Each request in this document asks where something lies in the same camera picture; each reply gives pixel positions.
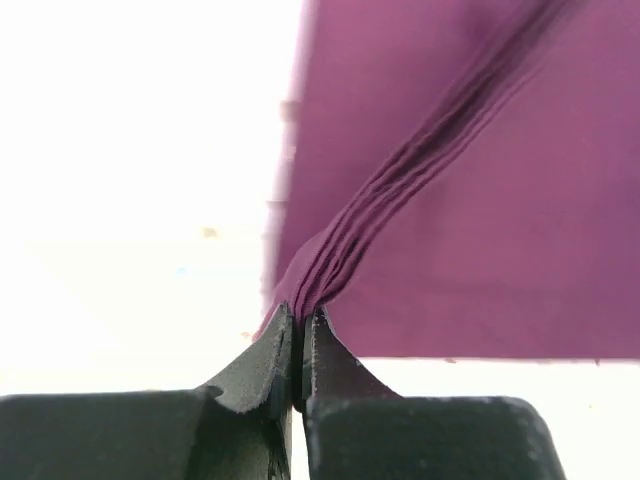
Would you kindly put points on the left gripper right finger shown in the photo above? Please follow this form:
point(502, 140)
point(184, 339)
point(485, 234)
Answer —
point(356, 427)

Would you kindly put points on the purple cloth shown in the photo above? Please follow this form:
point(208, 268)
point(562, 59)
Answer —
point(466, 179)

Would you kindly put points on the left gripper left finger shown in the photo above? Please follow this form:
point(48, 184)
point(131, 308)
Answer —
point(237, 425)

